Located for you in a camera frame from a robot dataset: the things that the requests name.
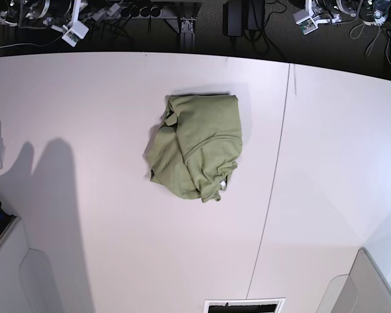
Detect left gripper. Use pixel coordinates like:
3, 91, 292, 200
305, 1, 388, 25

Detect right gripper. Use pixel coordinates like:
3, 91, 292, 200
0, 0, 81, 33

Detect olive green t-shirt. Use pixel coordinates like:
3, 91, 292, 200
145, 95, 242, 202

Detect black box under table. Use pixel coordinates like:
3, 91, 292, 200
223, 0, 265, 37

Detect white vent box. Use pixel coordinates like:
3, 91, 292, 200
203, 297, 286, 313

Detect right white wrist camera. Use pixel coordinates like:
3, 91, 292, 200
62, 21, 89, 47

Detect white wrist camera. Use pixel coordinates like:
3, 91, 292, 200
62, 21, 89, 47
293, 10, 318, 35

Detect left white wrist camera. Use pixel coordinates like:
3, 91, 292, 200
293, 10, 318, 35

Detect aluminium table frame post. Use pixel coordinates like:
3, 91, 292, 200
164, 17, 196, 53

